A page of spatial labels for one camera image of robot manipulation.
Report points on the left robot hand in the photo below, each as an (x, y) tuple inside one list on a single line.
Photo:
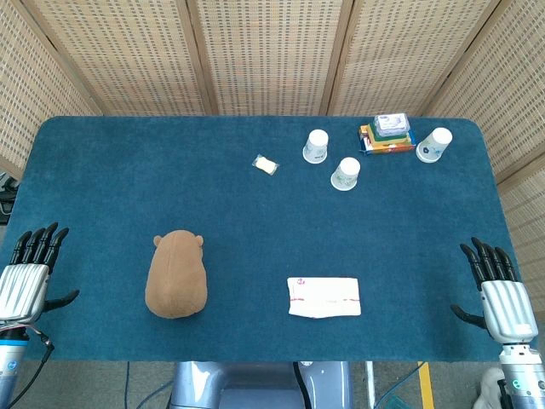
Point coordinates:
[(23, 285)]

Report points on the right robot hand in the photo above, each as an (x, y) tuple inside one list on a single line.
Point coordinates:
[(508, 298)]

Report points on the brown plush toy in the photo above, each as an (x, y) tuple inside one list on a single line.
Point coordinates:
[(176, 274)]

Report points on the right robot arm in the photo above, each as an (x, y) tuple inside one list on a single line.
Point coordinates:
[(521, 375)]

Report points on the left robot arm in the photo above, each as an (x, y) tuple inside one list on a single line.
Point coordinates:
[(10, 362)]

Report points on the white paper cup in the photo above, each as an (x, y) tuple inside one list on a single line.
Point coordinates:
[(345, 174), (433, 145), (316, 146)]

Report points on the white folded cloth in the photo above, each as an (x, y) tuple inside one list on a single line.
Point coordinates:
[(323, 297)]

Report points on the stack of colourful boxes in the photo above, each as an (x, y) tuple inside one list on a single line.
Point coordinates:
[(389, 147)]

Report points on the green yellow flat box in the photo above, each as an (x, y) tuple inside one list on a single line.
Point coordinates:
[(389, 137)]

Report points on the clear plastic container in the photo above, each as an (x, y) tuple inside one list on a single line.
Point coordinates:
[(391, 123)]

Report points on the blue felt table mat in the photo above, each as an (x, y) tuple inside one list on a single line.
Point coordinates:
[(264, 238)]

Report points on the grey robot torso base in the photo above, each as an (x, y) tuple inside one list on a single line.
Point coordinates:
[(259, 385)]

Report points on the small wrapped snack packet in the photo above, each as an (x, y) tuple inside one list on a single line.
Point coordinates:
[(265, 164)]

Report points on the woven bamboo folding screen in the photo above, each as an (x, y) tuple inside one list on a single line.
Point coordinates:
[(272, 55)]

